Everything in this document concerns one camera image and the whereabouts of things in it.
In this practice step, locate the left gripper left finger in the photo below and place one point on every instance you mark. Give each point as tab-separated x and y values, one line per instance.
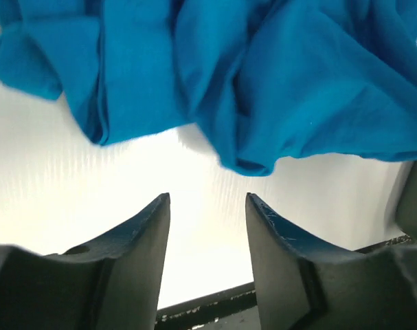
109	282

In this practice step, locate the blue t shirt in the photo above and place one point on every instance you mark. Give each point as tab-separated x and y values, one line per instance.
261	79

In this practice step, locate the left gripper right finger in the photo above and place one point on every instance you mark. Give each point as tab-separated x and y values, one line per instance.
304	282

